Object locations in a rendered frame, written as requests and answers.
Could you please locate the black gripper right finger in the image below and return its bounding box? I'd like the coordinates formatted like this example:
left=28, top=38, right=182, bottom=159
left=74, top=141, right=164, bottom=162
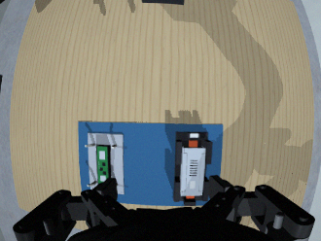
left=184, top=175, right=315, bottom=241

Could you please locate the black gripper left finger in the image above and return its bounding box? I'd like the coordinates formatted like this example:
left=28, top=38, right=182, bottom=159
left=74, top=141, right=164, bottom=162
left=13, top=178, right=147, bottom=241

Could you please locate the blue flat plate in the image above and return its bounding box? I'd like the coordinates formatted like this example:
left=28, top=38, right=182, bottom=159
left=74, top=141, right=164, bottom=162
left=78, top=121, right=223, bottom=206

